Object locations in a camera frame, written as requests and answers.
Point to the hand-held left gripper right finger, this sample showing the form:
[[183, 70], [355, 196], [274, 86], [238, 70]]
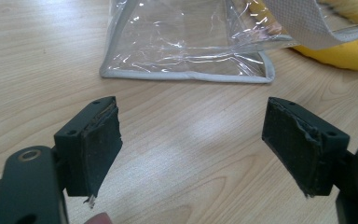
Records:
[[298, 146]]

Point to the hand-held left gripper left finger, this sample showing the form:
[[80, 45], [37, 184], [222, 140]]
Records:
[[88, 149]]

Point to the yellow plush toy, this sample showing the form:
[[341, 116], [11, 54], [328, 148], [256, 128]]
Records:
[[345, 49]]

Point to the clear plastic bag grey trim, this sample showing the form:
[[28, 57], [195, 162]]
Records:
[[195, 40]]

